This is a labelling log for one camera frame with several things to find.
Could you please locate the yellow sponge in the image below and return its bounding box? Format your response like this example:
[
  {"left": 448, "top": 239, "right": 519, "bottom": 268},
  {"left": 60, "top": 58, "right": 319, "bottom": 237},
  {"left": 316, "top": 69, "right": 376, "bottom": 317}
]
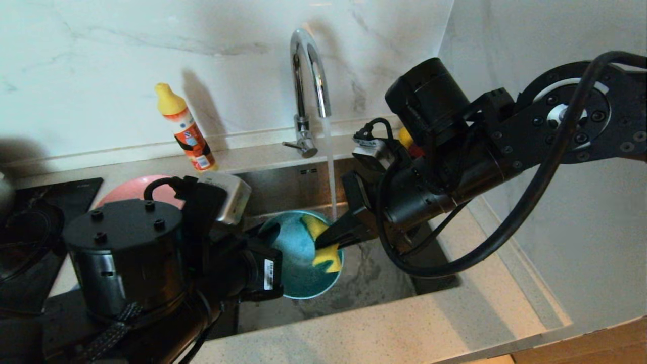
[{"left": 301, "top": 215, "right": 342, "bottom": 274}]

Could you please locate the teal cup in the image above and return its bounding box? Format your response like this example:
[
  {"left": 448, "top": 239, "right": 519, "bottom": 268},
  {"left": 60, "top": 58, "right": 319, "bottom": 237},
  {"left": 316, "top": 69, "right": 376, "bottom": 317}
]
[{"left": 259, "top": 211, "right": 344, "bottom": 300}]

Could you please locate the pink plate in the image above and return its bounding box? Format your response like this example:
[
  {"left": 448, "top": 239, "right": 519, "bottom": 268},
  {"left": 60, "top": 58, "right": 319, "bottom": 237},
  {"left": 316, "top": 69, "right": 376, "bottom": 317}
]
[{"left": 96, "top": 175, "right": 185, "bottom": 209}]

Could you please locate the orange dish soap bottle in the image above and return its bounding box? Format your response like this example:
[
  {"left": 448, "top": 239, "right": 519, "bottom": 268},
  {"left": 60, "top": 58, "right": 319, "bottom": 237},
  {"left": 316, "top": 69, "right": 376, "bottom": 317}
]
[{"left": 154, "top": 82, "right": 218, "bottom": 172}]

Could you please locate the stainless steel sink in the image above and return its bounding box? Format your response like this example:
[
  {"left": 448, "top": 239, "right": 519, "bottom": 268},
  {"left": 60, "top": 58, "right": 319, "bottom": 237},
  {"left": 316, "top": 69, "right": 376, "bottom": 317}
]
[{"left": 207, "top": 153, "right": 461, "bottom": 337}]

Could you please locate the black glass cooktop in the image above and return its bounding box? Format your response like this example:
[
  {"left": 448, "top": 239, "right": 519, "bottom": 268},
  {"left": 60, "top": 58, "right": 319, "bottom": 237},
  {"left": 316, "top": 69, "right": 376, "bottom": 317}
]
[{"left": 0, "top": 178, "right": 104, "bottom": 309}]

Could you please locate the chrome gooseneck faucet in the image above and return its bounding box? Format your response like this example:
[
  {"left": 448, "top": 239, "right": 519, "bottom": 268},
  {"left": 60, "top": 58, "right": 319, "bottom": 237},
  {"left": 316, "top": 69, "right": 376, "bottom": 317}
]
[{"left": 282, "top": 28, "right": 333, "bottom": 159}]

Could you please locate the wooden cabinet panel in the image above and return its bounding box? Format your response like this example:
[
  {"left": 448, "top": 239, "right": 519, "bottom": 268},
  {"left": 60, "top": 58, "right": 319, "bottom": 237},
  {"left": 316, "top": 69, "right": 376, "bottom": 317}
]
[{"left": 511, "top": 316, "right": 647, "bottom": 364}]

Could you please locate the thick black braided hose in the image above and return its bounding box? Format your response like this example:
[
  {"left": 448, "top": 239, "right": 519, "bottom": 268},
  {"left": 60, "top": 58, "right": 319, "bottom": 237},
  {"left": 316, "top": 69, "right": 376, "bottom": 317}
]
[
  {"left": 76, "top": 302, "right": 145, "bottom": 364},
  {"left": 404, "top": 202, "right": 471, "bottom": 256}
]

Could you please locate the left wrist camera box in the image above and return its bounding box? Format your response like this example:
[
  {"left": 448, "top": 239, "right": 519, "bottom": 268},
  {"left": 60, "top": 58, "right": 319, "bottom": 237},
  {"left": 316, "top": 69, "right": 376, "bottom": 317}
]
[{"left": 197, "top": 171, "right": 252, "bottom": 225}]

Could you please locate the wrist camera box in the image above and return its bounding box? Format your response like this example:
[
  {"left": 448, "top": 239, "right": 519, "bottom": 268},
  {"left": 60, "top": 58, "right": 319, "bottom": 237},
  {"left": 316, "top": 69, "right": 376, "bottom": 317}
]
[
  {"left": 352, "top": 131, "right": 397, "bottom": 170},
  {"left": 197, "top": 171, "right": 252, "bottom": 225}
]

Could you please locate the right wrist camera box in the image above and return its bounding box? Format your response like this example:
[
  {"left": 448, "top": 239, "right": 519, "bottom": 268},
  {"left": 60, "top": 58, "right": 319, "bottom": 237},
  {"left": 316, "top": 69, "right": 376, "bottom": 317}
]
[{"left": 352, "top": 131, "right": 397, "bottom": 170}]

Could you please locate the thick smooth black cable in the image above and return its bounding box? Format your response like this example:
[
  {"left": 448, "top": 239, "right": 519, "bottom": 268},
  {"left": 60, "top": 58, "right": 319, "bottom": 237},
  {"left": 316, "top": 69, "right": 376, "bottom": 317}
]
[{"left": 354, "top": 51, "right": 647, "bottom": 278}]

